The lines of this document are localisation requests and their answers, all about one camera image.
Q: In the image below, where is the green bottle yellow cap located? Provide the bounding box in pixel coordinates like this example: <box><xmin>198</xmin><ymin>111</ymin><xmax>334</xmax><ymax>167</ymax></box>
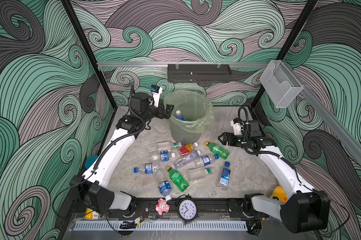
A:
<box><xmin>205</xmin><ymin>141</ymin><xmax>230</xmax><ymax>160</ymax></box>

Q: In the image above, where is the tall bottle blue sky label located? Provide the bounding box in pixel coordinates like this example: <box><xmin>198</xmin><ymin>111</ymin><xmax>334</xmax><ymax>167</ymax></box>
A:
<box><xmin>217</xmin><ymin>162</ymin><xmax>231</xmax><ymax>190</ymax></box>

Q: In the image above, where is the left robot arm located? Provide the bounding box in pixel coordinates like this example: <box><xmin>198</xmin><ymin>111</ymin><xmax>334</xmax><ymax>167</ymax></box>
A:
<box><xmin>70</xmin><ymin>93</ymin><xmax>174</xmax><ymax>215</ymax></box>

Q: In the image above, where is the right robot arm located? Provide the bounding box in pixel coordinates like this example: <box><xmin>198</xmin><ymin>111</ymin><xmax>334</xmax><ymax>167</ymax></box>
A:
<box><xmin>218</xmin><ymin>132</ymin><xmax>330</xmax><ymax>233</ymax></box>

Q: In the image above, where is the mesh waste bin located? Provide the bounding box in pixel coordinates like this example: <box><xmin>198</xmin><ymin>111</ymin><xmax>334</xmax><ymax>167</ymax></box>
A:
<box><xmin>164</xmin><ymin>91</ymin><xmax>213</xmax><ymax>146</ymax></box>

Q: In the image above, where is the red yellow label bottle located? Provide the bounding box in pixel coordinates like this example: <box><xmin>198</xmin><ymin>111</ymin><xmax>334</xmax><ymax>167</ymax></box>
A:
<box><xmin>179</xmin><ymin>142</ymin><xmax>198</xmax><ymax>156</ymax></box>

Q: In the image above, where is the clear bottle blue label white cap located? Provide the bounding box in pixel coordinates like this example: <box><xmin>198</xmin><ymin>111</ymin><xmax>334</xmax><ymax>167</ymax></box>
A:
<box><xmin>149</xmin><ymin>150</ymin><xmax>177</xmax><ymax>162</ymax></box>

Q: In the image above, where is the square clear bottle green band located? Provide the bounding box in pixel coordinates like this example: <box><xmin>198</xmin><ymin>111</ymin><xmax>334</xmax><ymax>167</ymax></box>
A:
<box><xmin>187</xmin><ymin>167</ymin><xmax>215</xmax><ymax>181</ymax></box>

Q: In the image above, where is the long clear bottle white cap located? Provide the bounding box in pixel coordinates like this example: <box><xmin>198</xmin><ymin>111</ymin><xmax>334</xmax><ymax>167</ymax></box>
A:
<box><xmin>174</xmin><ymin>150</ymin><xmax>201</xmax><ymax>169</ymax></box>

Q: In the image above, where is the green Sprite bottle centre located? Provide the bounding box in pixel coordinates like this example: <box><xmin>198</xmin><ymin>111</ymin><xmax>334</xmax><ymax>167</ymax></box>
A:
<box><xmin>166</xmin><ymin>166</ymin><xmax>189</xmax><ymax>193</ymax></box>

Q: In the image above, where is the yellow duck toy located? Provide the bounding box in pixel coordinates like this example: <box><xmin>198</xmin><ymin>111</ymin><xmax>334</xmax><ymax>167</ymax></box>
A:
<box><xmin>270</xmin><ymin>185</ymin><xmax>288</xmax><ymax>203</ymax></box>

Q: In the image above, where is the crushed bottle blue label front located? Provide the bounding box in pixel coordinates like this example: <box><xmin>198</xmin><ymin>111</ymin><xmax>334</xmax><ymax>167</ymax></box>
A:
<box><xmin>157</xmin><ymin>170</ymin><xmax>172</xmax><ymax>202</ymax></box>

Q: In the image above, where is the black alarm clock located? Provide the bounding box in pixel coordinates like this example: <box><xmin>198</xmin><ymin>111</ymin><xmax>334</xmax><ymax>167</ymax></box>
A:
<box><xmin>175</xmin><ymin>195</ymin><xmax>199</xmax><ymax>224</ymax></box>

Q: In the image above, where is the teal round lid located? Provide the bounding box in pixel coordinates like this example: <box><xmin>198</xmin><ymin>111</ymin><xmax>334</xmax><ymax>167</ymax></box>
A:
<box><xmin>85</xmin><ymin>156</ymin><xmax>98</xmax><ymax>170</ymax></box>

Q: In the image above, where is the pink plush toy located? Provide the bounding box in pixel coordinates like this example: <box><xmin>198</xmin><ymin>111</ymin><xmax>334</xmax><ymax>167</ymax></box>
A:
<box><xmin>155</xmin><ymin>199</ymin><xmax>170</xmax><ymax>216</ymax></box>

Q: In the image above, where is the yellow printed cup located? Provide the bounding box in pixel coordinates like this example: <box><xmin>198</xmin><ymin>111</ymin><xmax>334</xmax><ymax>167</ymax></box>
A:
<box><xmin>84</xmin><ymin>208</ymin><xmax>100</xmax><ymax>220</ymax></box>

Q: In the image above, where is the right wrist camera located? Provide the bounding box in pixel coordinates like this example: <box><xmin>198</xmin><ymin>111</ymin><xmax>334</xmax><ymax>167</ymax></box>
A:
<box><xmin>230</xmin><ymin>118</ymin><xmax>243</xmax><ymax>136</ymax></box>

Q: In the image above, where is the black wall shelf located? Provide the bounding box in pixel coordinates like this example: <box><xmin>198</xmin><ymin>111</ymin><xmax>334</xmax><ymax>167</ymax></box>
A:
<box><xmin>167</xmin><ymin>64</ymin><xmax>232</xmax><ymax>84</ymax></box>

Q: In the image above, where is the clear acrylic wall holder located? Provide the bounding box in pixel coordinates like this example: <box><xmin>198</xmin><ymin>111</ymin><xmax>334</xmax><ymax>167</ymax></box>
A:
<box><xmin>259</xmin><ymin>60</ymin><xmax>303</xmax><ymax>109</ymax></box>

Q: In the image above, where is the aluminium wall rail back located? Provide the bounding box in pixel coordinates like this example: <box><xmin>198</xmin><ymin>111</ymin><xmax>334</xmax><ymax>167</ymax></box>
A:
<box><xmin>97</xmin><ymin>61</ymin><xmax>268</xmax><ymax>68</ymax></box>

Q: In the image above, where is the aluminium wall rail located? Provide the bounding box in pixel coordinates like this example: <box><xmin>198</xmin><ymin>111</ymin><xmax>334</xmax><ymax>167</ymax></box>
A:
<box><xmin>97</xmin><ymin>61</ymin><xmax>268</xmax><ymax>68</ymax></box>
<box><xmin>280</xmin><ymin>61</ymin><xmax>361</xmax><ymax>166</ymax></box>

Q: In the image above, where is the white slotted cable duct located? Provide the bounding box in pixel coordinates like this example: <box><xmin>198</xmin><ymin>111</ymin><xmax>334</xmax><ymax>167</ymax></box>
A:
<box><xmin>73</xmin><ymin>220</ymin><xmax>247</xmax><ymax>232</ymax></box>

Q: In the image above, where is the aluminium wall rail right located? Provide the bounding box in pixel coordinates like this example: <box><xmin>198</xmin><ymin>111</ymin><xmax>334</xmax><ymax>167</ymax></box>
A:
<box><xmin>280</xmin><ymin>61</ymin><xmax>361</xmax><ymax>166</ymax></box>

